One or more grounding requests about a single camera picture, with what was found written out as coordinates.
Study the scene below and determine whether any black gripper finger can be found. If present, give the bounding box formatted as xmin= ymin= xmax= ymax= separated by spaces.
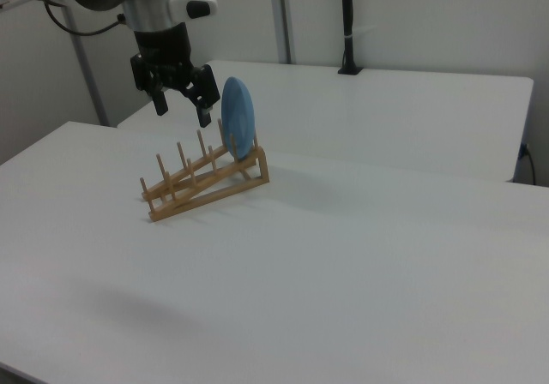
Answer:
xmin=187 ymin=63 xmax=217 ymax=129
xmin=150 ymin=87 xmax=170 ymax=117

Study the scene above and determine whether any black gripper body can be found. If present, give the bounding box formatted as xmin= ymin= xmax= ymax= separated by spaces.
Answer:
xmin=130 ymin=22 xmax=203 ymax=95

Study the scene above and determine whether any blue plastic bowl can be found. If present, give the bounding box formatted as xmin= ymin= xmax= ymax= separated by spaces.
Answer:
xmin=220 ymin=75 xmax=256 ymax=160

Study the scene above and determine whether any wooden plate rack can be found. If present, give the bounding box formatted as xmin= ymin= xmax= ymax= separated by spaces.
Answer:
xmin=139 ymin=117 xmax=271 ymax=224

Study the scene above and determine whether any grey metal partition post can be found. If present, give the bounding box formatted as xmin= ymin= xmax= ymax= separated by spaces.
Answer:
xmin=268 ymin=0 xmax=298 ymax=64
xmin=63 ymin=5 xmax=109 ymax=127

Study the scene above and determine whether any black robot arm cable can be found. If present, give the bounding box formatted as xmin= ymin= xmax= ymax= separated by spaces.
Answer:
xmin=44 ymin=0 xmax=128 ymax=37

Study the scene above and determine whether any black camera pole with base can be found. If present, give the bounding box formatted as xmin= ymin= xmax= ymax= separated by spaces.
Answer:
xmin=337 ymin=0 xmax=364 ymax=76

